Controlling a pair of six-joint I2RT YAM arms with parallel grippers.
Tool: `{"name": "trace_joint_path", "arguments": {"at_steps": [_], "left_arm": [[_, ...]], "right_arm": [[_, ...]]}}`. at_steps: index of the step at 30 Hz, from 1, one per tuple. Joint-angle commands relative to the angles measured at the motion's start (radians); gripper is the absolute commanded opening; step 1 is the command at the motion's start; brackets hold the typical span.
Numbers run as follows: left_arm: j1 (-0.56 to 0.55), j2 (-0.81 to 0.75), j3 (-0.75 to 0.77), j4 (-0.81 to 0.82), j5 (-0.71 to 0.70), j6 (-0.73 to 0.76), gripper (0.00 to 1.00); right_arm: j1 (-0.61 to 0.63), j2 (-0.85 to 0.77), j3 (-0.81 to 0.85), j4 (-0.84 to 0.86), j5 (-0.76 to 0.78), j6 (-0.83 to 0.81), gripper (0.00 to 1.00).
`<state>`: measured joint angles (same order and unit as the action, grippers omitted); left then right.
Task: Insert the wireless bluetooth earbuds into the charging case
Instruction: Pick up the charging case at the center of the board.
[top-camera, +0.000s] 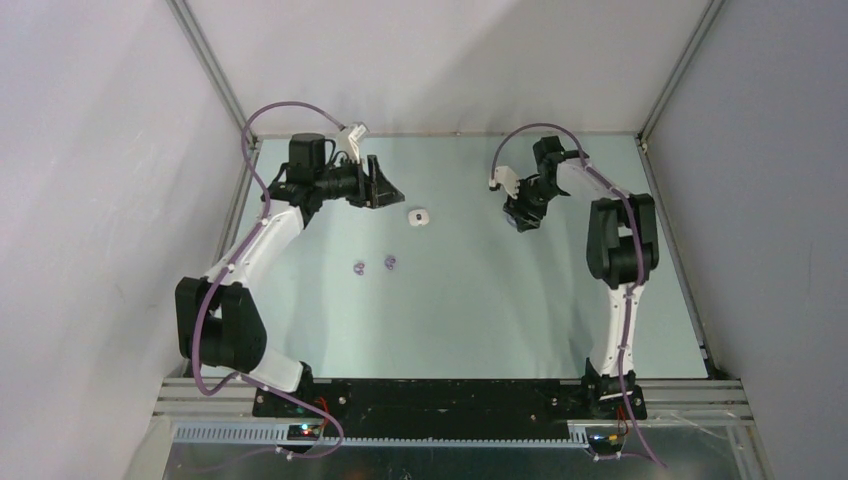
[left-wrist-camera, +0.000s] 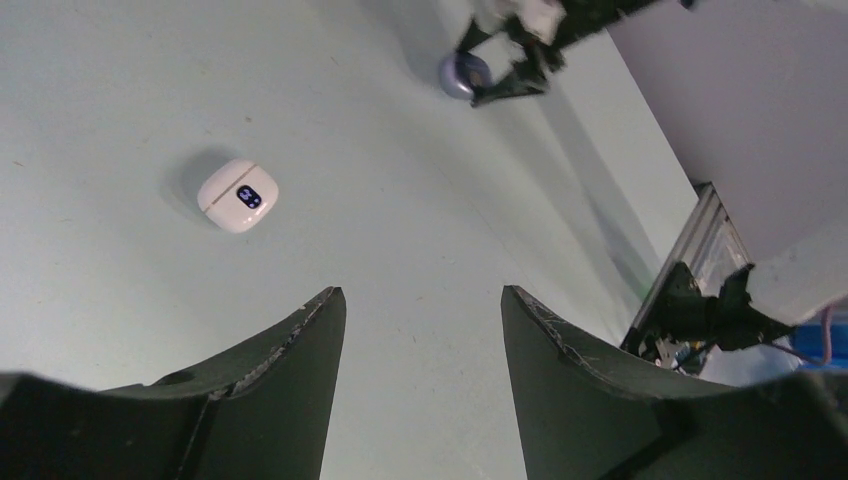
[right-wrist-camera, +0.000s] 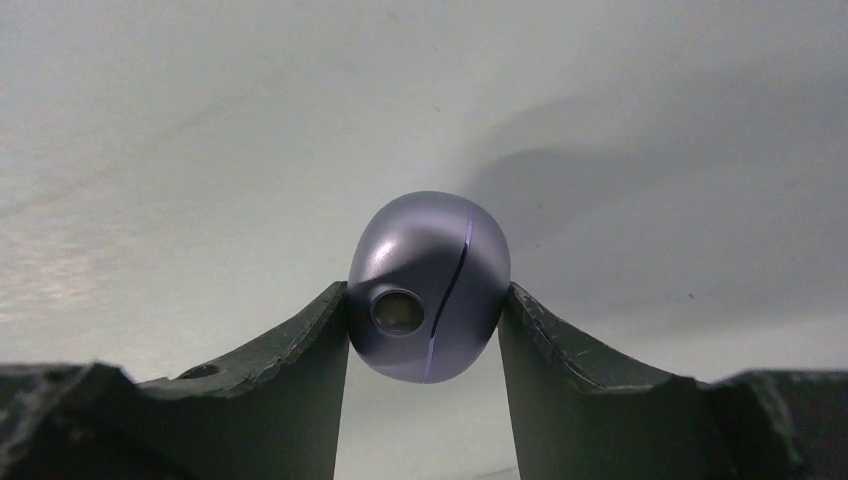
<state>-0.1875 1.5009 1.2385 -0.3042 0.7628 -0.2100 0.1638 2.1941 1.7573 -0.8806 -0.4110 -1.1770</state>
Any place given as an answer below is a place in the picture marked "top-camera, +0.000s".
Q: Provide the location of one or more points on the white slotted cable duct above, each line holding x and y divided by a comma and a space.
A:
265, 434

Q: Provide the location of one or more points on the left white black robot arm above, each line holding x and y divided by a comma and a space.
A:
218, 321

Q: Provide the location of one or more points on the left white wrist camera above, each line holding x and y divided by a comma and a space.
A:
349, 138

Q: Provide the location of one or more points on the white earbud charging case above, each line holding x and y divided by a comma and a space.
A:
418, 217

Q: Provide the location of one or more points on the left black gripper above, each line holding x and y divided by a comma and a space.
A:
375, 187

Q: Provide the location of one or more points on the left circuit board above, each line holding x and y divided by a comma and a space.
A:
303, 432

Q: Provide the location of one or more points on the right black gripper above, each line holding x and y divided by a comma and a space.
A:
526, 220

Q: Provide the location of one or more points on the circuit board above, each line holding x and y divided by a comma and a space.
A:
303, 432
606, 440

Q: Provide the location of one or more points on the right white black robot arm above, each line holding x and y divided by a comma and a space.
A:
621, 252

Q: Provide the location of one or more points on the right circuit board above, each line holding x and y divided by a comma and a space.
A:
606, 440

